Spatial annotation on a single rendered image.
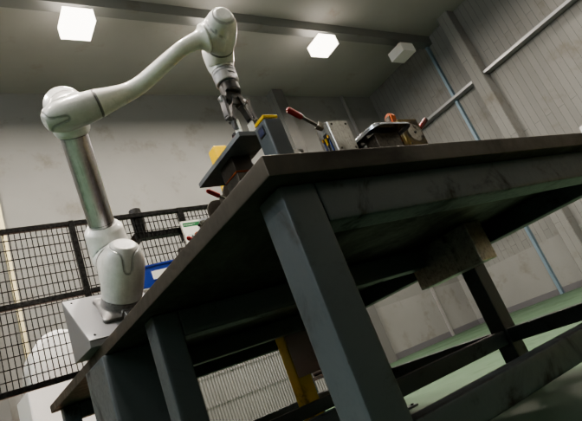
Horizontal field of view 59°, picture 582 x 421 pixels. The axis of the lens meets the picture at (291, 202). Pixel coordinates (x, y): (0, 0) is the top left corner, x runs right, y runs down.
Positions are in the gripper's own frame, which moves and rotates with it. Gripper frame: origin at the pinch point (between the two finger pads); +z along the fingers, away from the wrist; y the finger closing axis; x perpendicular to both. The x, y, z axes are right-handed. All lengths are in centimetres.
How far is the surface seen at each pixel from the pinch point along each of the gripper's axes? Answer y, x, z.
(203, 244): -58, -32, 54
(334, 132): 8.5, -28.2, 18.6
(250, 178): -62, -55, 52
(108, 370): -41, 61, 59
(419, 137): 48, -35, 22
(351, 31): 754, 318, -527
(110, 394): -42, 62, 67
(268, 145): -6.3, -13.0, 14.5
